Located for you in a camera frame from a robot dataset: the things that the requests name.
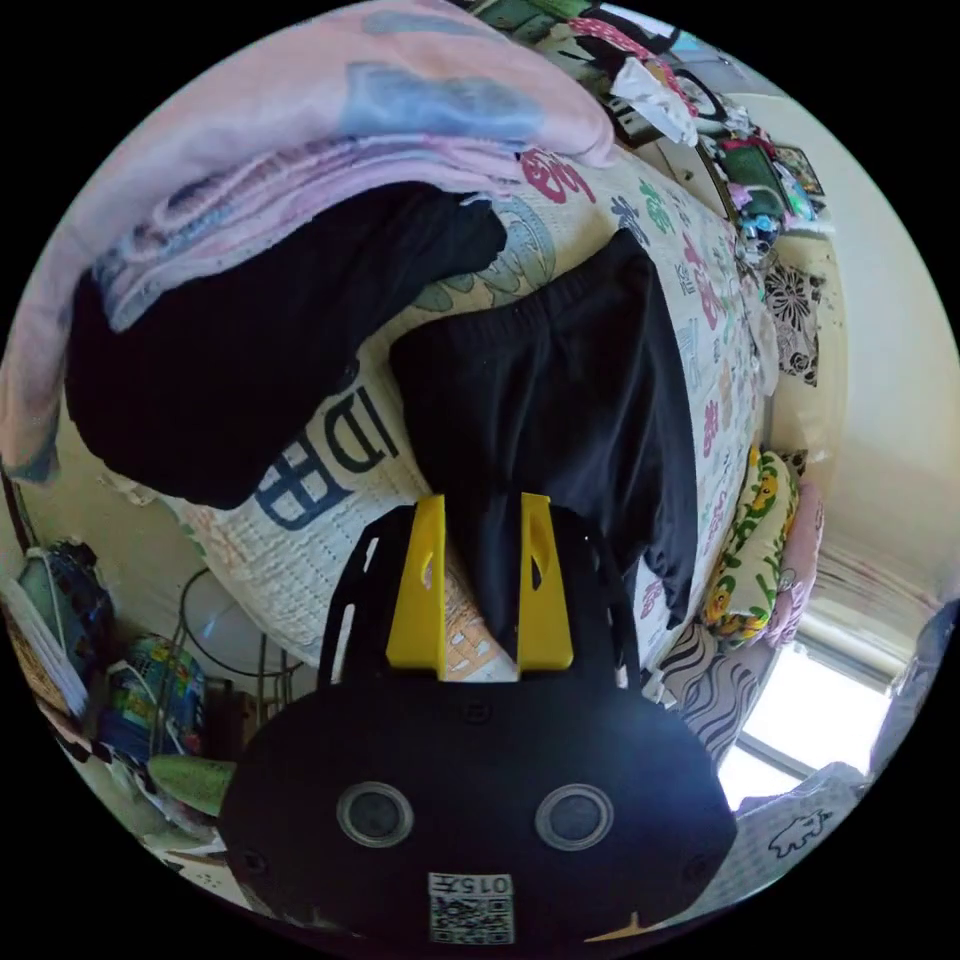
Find round white metal stool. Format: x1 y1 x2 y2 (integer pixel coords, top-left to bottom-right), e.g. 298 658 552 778
176 565 304 703

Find yellow flowered pillow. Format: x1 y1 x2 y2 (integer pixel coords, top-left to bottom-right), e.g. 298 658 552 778
700 445 802 651

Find black long pants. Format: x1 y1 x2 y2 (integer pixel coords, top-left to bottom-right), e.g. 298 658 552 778
389 227 700 663

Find window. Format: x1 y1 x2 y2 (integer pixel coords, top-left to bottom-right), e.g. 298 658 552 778
716 641 895 813

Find pink pillow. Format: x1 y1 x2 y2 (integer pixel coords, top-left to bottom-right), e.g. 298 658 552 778
763 479 827 648

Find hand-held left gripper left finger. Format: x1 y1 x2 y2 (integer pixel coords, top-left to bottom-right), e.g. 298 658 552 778
385 494 449 682

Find black and white striped cushion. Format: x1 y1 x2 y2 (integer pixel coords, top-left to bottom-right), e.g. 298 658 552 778
658 620 768 768

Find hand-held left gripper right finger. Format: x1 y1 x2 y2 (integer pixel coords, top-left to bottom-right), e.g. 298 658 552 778
518 492 576 682

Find cluttered shelf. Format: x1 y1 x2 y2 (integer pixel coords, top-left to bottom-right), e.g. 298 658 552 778
694 125 835 258

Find colourful printed bag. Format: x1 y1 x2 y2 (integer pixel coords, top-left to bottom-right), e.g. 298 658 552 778
95 632 208 760

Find pile of clothes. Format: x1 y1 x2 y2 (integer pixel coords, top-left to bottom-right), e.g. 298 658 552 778
0 0 621 513

